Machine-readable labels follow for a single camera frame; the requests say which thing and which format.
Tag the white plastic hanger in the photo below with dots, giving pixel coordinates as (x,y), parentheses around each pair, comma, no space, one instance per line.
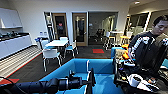
(88,66)

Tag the large blue sofa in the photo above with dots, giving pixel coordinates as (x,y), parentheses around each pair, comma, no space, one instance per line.
(103,66)

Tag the white dining chair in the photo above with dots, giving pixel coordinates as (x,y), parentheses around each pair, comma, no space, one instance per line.
(45,43)
(63,38)
(51,55)
(70,48)

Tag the small blue sofa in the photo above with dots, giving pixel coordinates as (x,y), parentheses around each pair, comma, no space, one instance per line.
(116,51)

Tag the black cart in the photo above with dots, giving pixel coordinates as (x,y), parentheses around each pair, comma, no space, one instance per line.
(133,88)

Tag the orange cloth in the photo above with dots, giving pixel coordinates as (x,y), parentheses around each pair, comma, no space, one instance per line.
(125,51)

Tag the black office chair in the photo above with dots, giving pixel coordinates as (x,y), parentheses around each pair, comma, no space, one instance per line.
(99,33)

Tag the wooden glass door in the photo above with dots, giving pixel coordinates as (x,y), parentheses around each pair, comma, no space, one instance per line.
(80,28)

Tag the white high table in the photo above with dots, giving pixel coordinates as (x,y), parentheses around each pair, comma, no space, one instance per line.
(115,32)

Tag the yellow bar stool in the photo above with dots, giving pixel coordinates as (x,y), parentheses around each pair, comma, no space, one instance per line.
(124,38)

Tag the person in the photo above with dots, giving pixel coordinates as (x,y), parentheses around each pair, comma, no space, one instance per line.
(150,46)

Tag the white counter cabinets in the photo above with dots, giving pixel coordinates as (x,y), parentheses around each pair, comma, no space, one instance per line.
(13,45)

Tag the white upper cabinets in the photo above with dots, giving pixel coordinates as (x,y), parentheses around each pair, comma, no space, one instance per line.
(10,18)

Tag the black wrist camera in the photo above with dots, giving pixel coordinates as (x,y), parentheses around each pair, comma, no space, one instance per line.
(71,74)

